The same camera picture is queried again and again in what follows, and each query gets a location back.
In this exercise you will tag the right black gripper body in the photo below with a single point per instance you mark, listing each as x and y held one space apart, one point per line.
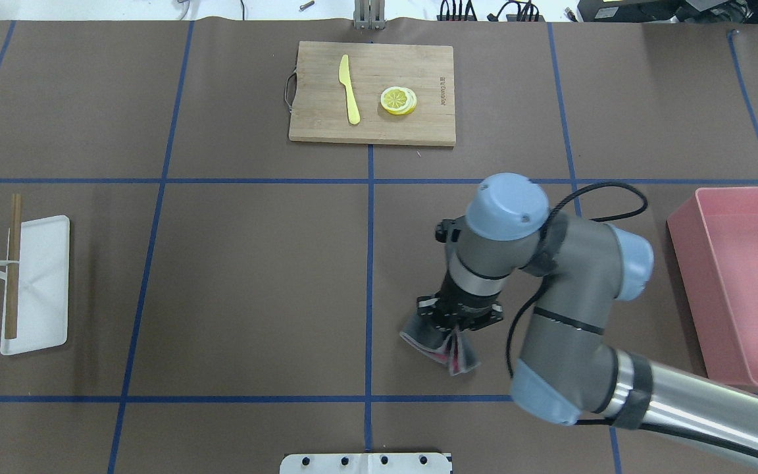
459 305

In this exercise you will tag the grey cloth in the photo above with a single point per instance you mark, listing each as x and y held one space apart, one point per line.
450 348

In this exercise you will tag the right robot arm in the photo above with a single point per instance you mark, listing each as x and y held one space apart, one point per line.
564 368

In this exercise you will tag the yellow lemon slices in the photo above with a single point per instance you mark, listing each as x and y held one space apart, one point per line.
398 100

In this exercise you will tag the bamboo cutting board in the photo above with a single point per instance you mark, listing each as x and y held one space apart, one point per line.
318 109

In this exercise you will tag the yellow plastic knife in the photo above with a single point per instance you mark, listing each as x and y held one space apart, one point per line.
353 112

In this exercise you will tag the black power strip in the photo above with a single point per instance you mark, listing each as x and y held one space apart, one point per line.
456 11

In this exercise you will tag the pink plastic bin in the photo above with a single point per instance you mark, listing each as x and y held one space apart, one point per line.
715 238

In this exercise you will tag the white rectangular tray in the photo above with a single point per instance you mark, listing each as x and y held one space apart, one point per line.
43 294

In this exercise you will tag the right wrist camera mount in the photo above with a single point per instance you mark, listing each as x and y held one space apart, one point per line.
448 230

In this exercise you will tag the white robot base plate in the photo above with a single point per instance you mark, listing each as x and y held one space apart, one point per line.
394 462

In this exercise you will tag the aluminium frame post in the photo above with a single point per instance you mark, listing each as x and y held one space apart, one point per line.
369 14

